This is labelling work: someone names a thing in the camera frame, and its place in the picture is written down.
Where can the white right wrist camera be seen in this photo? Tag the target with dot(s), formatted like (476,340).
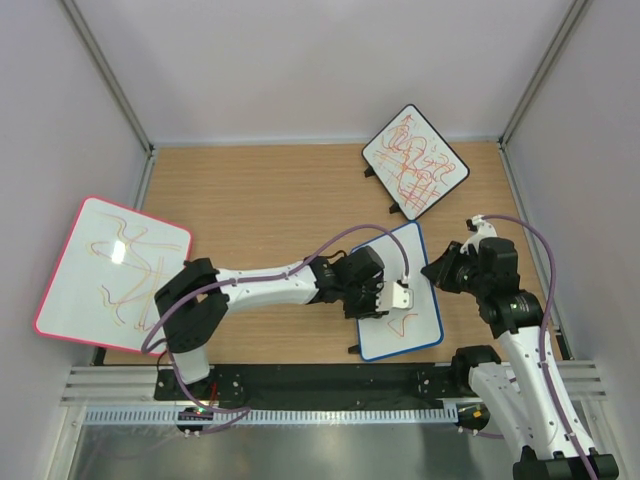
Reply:
(479,229)

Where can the black framed whiteboard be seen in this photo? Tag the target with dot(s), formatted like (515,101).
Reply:
(414,163)

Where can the pink framed whiteboard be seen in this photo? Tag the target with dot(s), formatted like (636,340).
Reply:
(114,260)

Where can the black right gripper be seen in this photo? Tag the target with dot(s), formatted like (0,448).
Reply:
(440,271)

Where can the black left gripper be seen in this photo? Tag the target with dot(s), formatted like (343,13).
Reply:
(375,287)

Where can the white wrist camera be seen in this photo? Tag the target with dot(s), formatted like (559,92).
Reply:
(394,294)
(479,229)

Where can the grey slotted cable duct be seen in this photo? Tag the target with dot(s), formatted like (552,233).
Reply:
(189,416)

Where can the aluminium frame rail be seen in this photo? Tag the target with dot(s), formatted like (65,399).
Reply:
(109,386)

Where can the blue framed whiteboard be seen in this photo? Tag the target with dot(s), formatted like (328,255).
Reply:
(413,322)

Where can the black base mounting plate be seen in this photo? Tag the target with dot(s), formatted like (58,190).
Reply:
(422,380)

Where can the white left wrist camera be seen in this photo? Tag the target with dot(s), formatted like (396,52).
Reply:
(394,294)

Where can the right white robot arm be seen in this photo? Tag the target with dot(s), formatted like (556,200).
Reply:
(525,397)

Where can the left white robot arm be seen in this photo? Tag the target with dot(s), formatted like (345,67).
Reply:
(195,301)

